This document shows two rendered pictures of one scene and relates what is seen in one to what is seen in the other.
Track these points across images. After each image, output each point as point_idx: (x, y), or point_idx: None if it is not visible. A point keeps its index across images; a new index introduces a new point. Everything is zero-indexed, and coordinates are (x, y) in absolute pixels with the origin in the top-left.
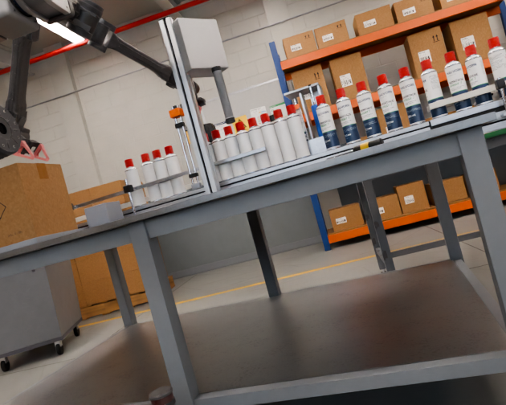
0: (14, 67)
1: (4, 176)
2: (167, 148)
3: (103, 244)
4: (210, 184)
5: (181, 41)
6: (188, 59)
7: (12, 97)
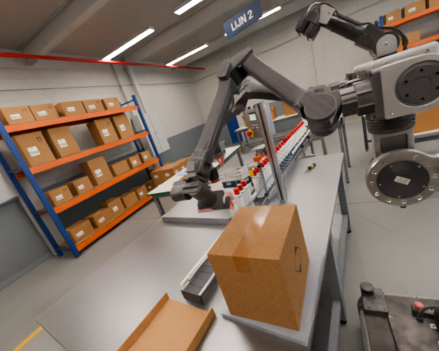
0: (224, 115)
1: (295, 220)
2: (245, 181)
3: None
4: (285, 193)
5: (270, 117)
6: (274, 127)
7: (214, 146)
